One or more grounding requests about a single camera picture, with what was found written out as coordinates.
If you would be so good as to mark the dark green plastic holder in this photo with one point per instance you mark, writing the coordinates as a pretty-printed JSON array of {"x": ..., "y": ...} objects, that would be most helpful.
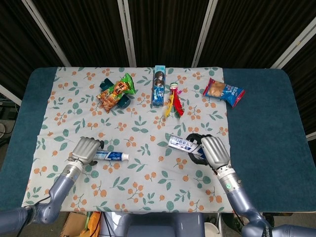
[{"x": 124, "y": 102}]

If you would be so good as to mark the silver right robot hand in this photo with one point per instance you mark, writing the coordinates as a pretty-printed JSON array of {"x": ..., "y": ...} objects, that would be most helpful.
[{"x": 216, "y": 151}]

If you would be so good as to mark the white round container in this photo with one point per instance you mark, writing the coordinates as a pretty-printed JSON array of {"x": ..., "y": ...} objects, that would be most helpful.
[{"x": 211, "y": 230}]

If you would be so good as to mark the blue cookie box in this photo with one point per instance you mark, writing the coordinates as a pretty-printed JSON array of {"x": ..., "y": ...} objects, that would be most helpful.
[{"x": 158, "y": 95}]

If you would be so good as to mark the white blue toothpaste box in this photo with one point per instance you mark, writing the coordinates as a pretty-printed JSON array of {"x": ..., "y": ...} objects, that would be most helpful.
[{"x": 181, "y": 144}]

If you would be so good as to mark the green orange snack bag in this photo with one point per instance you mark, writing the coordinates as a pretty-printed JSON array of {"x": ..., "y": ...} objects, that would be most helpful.
[{"x": 116, "y": 92}]

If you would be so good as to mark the black pleated partition panel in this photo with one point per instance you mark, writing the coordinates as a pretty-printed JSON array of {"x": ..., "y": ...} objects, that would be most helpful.
[
  {"x": 84, "y": 29},
  {"x": 251, "y": 29},
  {"x": 165, "y": 27},
  {"x": 19, "y": 44}
]

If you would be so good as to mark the white partition frame post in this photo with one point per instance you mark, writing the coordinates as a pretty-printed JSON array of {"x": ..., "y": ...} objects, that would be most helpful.
[
  {"x": 203, "y": 32},
  {"x": 10, "y": 94},
  {"x": 47, "y": 32},
  {"x": 293, "y": 42},
  {"x": 127, "y": 32}
]

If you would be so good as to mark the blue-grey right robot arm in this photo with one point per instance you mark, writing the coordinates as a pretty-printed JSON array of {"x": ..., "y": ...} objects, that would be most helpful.
[{"x": 237, "y": 195}]

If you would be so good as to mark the blue cracker packet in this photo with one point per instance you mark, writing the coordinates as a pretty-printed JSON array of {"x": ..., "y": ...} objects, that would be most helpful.
[{"x": 228, "y": 91}]

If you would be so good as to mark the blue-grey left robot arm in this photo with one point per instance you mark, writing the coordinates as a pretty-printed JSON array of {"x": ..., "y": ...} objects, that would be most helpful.
[{"x": 60, "y": 184}]

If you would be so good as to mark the yellow orange bag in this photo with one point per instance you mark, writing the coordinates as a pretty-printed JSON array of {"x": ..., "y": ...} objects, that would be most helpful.
[{"x": 92, "y": 223}]

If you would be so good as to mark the blue-grey robot torso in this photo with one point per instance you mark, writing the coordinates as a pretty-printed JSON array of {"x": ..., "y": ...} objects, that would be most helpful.
[{"x": 153, "y": 225}]

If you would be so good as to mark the fruit and leaf print tablecloth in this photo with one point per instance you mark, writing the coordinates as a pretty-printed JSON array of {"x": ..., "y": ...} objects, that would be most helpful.
[{"x": 135, "y": 177}]

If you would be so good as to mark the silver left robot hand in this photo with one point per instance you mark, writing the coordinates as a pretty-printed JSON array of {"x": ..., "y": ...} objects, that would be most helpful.
[{"x": 85, "y": 150}]

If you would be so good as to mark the colourful feather shuttlecock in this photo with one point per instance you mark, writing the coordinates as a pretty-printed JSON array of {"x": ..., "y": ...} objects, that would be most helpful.
[{"x": 175, "y": 105}]

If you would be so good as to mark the white blue toothpaste tube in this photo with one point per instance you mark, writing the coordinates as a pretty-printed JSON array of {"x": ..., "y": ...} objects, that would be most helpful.
[{"x": 113, "y": 156}]

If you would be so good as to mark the teal table cover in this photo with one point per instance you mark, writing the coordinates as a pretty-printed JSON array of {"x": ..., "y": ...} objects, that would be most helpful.
[{"x": 266, "y": 135}]

